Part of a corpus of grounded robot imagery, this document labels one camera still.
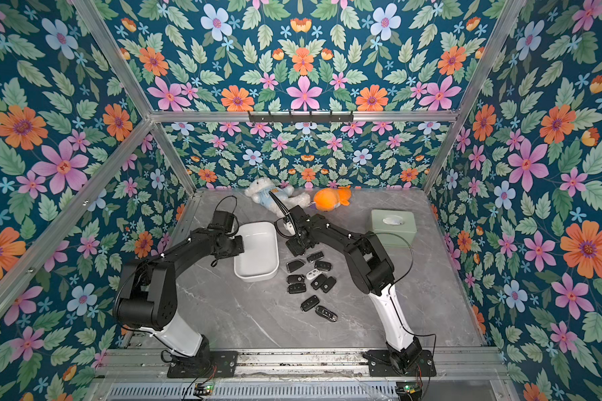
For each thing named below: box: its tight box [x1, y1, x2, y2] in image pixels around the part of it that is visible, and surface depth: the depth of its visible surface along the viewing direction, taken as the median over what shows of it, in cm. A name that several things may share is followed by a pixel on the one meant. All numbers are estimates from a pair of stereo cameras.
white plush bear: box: [244, 177, 312, 217], surface depth 110 cm
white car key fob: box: [306, 268, 323, 280], surface depth 94 cm
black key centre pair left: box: [310, 274, 327, 290], surface depth 91 cm
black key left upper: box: [286, 274, 306, 285], surface depth 92 cm
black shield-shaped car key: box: [285, 260, 305, 274], surface depth 96 cm
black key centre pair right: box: [320, 276, 337, 294], surface depth 91 cm
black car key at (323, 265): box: [314, 260, 333, 272], surface depth 95 cm
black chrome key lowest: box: [314, 305, 338, 323], surface depth 84 cm
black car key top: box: [306, 250, 325, 263], surface depth 98 cm
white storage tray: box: [234, 221, 281, 283], surface depth 98 cm
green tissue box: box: [370, 209, 418, 249], surface depth 100 cm
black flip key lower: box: [300, 294, 321, 312], surface depth 87 cm
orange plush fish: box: [313, 185, 353, 212], surface depth 110 cm
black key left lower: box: [287, 283, 307, 295], surface depth 90 cm
